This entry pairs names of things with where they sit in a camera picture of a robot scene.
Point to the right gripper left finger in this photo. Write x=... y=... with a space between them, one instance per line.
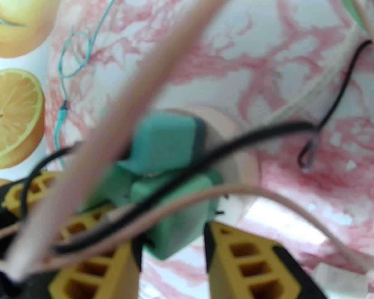
x=124 y=276

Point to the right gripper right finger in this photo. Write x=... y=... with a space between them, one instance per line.
x=221 y=269

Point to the green charger plug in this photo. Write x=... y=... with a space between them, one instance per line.
x=180 y=223

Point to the teal charger plug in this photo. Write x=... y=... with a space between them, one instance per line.
x=165 y=142

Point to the white power strip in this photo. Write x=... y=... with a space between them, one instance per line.
x=240 y=170

